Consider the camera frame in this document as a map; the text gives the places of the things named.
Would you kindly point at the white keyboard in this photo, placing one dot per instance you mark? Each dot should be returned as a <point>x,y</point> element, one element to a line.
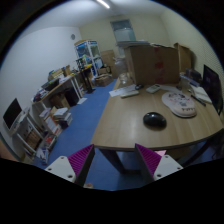
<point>129,94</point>

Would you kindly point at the window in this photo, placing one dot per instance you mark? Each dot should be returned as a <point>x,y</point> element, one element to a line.
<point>123,30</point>

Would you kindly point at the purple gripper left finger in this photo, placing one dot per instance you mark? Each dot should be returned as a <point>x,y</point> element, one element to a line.
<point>75,167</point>

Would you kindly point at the black computer mouse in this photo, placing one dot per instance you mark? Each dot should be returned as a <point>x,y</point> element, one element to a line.
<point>154,119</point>

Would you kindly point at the brown cardboard box floor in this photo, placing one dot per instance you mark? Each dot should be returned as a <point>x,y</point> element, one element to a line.
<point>103,80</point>

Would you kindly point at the white shelving desk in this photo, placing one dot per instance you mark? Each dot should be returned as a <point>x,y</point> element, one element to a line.
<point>36,135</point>

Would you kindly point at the white monitor on shelf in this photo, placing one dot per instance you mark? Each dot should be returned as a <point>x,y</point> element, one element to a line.
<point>11,114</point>

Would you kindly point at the black stool table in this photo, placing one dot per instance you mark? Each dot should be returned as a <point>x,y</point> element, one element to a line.
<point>84,70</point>

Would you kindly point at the stack of books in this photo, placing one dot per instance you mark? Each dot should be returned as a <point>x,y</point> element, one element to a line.
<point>63,117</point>

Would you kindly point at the ceiling light strip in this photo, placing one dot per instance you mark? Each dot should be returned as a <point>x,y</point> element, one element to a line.
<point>102,2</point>

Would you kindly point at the wooden table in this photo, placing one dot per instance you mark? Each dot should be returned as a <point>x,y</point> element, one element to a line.
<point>121,126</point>

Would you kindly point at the large cardboard box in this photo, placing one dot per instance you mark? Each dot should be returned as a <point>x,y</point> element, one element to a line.
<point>150,65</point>

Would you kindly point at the white calculator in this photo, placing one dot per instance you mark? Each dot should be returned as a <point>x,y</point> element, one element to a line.
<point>154,88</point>

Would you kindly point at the round patterned mouse pad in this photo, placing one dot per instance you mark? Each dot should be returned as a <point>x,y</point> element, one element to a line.
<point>180,104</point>

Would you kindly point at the blue claw machine cabinet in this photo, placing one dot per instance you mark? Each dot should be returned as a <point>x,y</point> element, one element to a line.
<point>89,51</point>

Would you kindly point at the open notebook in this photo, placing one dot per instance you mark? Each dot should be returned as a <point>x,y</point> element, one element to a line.
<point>200,95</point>

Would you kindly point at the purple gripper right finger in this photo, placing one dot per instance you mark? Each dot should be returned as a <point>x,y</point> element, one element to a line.
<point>154,166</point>

